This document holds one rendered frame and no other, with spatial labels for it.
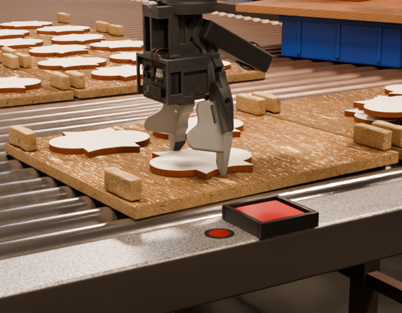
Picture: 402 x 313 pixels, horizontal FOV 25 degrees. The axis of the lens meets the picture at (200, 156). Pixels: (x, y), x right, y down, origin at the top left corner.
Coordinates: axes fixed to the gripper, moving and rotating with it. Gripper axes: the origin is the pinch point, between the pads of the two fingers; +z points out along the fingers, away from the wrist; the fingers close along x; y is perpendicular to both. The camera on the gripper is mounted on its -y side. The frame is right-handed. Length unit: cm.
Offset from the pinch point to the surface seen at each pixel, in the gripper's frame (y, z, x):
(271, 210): 2.7, 1.0, 17.4
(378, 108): -33.8, -1.2, -3.1
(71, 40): -36, 3, -109
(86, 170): 13.1, 0.7, -6.0
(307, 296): -125, 100, -120
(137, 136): 1.0, 0.2, -14.3
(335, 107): -38.3, 2.0, -17.2
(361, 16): -77, -6, -51
